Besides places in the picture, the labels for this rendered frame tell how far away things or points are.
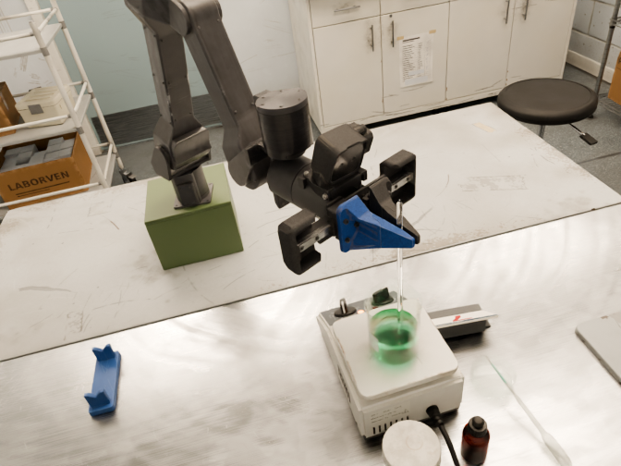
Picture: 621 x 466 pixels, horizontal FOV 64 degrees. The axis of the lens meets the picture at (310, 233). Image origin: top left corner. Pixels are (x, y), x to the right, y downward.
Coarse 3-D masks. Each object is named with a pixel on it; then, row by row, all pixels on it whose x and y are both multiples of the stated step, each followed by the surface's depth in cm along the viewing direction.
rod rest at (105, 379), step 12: (96, 348) 72; (108, 348) 72; (96, 360) 73; (108, 360) 73; (96, 372) 72; (108, 372) 71; (96, 384) 70; (108, 384) 70; (84, 396) 65; (96, 396) 66; (108, 396) 67; (96, 408) 67; (108, 408) 67
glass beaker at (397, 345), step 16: (384, 288) 57; (368, 304) 56; (384, 304) 58; (416, 304) 55; (368, 320) 54; (416, 320) 53; (368, 336) 57; (384, 336) 53; (400, 336) 53; (416, 336) 54; (384, 352) 55; (400, 352) 55; (416, 352) 56
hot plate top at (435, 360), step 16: (352, 320) 63; (336, 336) 61; (352, 336) 61; (432, 336) 60; (352, 352) 59; (368, 352) 59; (432, 352) 58; (448, 352) 57; (352, 368) 57; (368, 368) 57; (384, 368) 57; (400, 368) 56; (416, 368) 56; (432, 368) 56; (448, 368) 56; (368, 384) 55; (384, 384) 55; (400, 384) 55; (416, 384) 55
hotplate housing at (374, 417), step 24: (336, 360) 62; (432, 384) 56; (456, 384) 57; (360, 408) 56; (384, 408) 56; (408, 408) 57; (432, 408) 58; (456, 408) 60; (360, 432) 58; (384, 432) 59
